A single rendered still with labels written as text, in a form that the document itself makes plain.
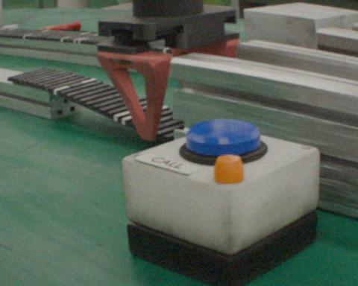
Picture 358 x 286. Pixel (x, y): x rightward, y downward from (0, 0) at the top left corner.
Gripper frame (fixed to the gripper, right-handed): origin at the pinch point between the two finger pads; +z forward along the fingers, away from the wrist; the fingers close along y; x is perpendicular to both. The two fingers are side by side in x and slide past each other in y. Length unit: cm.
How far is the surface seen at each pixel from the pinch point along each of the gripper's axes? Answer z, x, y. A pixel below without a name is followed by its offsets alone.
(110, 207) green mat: 1.8, -6.6, -12.8
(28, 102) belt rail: 0.7, 19.4, -1.7
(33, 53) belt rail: 1.3, 46.1, 17.1
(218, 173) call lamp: -4.7, -20.1, -16.8
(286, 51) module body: -6.6, -10.0, 2.5
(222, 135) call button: -5.6, -18.0, -14.1
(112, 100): -0.7, 7.3, -0.2
